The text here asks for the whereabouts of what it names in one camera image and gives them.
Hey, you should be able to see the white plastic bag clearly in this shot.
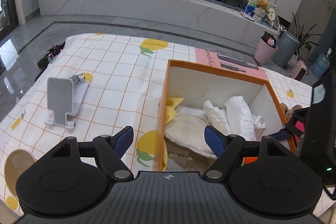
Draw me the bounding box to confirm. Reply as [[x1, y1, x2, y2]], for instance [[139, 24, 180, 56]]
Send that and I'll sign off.
[[203, 96, 266, 141]]

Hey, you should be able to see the grey trash can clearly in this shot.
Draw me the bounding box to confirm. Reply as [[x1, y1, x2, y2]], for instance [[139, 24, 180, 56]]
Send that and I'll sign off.
[[271, 31, 299, 68]]

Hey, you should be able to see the brown plush scrunchie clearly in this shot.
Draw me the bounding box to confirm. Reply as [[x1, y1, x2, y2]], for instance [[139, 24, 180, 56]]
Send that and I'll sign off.
[[280, 103, 302, 122]]

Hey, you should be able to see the tall leafy floor plant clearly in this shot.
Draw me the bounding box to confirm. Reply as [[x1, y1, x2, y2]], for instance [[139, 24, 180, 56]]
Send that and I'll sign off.
[[289, 13, 322, 53]]

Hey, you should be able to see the orange cardboard box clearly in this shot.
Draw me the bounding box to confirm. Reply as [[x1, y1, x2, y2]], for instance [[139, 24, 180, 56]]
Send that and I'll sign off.
[[154, 60, 286, 172]]

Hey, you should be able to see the beige paper cup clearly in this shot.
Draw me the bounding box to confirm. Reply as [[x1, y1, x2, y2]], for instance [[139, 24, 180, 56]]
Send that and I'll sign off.
[[4, 149, 36, 197]]

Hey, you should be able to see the white phone stand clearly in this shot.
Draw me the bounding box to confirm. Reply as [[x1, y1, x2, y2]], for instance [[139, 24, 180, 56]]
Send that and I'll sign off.
[[45, 74, 89, 130]]

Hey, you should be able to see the plastic white bouquet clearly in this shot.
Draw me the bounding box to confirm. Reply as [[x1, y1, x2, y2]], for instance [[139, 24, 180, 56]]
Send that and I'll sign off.
[[165, 139, 215, 174]]

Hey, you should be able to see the pink small heater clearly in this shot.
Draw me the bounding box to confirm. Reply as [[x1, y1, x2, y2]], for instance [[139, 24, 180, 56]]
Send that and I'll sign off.
[[290, 60, 307, 81]]

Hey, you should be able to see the pink waste bin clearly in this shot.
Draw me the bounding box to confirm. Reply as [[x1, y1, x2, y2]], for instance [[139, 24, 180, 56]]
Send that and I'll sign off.
[[254, 39, 278, 64]]

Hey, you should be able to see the checkered lemon tablecloth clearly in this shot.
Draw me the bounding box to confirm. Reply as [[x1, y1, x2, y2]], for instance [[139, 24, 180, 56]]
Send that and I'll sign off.
[[1, 34, 312, 215]]

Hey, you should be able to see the blue water jug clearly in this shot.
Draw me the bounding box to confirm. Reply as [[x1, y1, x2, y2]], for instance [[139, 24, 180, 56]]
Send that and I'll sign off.
[[310, 53, 330, 79]]

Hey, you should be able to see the white marble tv console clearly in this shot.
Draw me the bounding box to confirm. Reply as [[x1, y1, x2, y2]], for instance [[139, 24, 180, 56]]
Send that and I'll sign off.
[[38, 0, 279, 47]]

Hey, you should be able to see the small teddy bear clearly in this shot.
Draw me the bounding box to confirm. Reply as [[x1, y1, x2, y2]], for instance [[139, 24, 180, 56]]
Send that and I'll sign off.
[[256, 0, 269, 13]]

